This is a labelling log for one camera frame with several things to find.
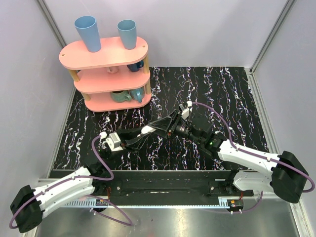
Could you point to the left light blue cup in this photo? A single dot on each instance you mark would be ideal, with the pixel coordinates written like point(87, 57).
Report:
point(86, 27)

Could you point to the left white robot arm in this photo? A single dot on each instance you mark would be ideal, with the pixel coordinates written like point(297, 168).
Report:
point(30, 205)

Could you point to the pink mug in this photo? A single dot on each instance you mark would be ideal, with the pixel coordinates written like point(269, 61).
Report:
point(112, 70)

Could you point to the white earbud charging case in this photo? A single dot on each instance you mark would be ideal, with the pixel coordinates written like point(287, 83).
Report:
point(146, 130)

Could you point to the light blue cup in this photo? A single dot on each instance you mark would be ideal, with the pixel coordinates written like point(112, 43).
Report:
point(127, 33)
point(86, 27)

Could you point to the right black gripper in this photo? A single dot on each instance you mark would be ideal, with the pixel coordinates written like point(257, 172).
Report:
point(165, 122)

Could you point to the right light blue cup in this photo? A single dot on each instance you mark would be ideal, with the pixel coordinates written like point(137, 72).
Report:
point(127, 33)

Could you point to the green ceramic mug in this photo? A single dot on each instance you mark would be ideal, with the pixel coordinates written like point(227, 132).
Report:
point(120, 96)

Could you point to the pink three-tier shelf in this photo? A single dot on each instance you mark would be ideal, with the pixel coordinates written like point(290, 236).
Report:
point(88, 70)

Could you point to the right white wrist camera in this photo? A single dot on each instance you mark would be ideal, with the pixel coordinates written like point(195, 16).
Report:
point(185, 109)

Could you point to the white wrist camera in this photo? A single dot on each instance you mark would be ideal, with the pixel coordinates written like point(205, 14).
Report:
point(185, 109)
point(112, 140)

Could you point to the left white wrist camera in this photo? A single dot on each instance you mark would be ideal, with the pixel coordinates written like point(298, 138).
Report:
point(112, 140)

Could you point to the dark blue mug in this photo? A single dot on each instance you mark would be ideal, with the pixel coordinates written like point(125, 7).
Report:
point(136, 66)

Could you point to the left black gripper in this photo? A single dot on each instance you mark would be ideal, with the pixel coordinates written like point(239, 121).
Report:
point(122, 139)

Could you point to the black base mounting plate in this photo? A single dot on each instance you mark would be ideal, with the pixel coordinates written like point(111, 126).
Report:
point(170, 188)

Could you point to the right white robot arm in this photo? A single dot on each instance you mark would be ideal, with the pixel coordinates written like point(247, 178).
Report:
point(281, 174)

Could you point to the teal ceramic mug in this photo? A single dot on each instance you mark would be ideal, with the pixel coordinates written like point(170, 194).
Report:
point(137, 94)

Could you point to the black marbled table mat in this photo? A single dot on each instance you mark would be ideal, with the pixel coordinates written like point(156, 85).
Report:
point(224, 98)

